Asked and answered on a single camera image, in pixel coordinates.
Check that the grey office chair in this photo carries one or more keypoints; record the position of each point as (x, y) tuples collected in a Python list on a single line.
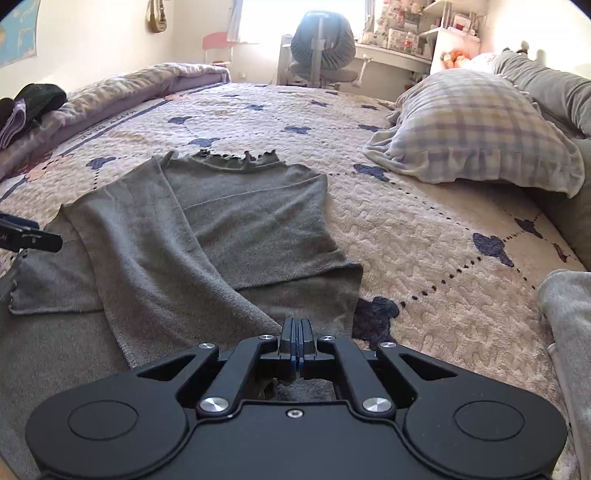
[(323, 41)]

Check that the orange plush toy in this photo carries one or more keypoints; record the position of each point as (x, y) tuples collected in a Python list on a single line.
[(455, 59)]

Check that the white desk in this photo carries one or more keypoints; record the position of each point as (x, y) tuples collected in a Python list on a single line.
[(392, 55)]

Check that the grey knit sweater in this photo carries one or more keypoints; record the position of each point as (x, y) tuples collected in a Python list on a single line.
[(231, 221)]

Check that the pink chair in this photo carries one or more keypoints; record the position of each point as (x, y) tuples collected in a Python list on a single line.
[(214, 42)]

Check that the purple cloth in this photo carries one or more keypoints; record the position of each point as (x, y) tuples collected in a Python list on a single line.
[(14, 122)]

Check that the light grey cloth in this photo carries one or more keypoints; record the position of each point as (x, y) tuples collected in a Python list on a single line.
[(572, 323)]

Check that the white shelf unit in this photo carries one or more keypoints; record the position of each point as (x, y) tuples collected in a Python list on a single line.
[(443, 37)]

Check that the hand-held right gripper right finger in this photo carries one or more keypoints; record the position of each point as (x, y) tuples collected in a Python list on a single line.
[(305, 341)]

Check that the light window curtain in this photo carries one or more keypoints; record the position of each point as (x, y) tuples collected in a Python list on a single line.
[(237, 18)]

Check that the wall map poster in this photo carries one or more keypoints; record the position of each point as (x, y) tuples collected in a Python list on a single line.
[(16, 37)]

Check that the plaid ruffled pillow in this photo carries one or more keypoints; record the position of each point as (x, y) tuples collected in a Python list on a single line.
[(475, 129)]

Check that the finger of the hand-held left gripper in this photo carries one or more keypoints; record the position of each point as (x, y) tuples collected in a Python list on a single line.
[(32, 241)]

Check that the folded purple plaid duvet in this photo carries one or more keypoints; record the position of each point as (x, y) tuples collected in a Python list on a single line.
[(138, 81)]

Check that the long grey cushion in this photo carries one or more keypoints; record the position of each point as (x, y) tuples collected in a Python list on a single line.
[(554, 87)]

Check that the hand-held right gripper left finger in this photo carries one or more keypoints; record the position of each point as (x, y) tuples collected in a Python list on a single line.
[(288, 341)]

